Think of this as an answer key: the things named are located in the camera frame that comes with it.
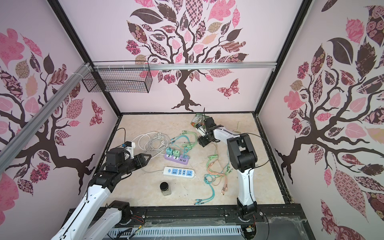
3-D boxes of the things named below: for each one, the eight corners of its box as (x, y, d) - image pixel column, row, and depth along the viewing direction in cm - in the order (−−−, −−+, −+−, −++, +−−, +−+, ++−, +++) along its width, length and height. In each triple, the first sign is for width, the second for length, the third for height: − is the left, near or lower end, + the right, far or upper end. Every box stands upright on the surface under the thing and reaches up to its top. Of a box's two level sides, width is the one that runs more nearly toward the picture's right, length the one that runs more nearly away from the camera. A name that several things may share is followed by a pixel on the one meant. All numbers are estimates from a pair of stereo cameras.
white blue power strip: (163, 175, 89) (162, 173, 87) (164, 168, 92) (164, 165, 90) (194, 178, 88) (194, 176, 86) (195, 170, 91) (195, 168, 89)
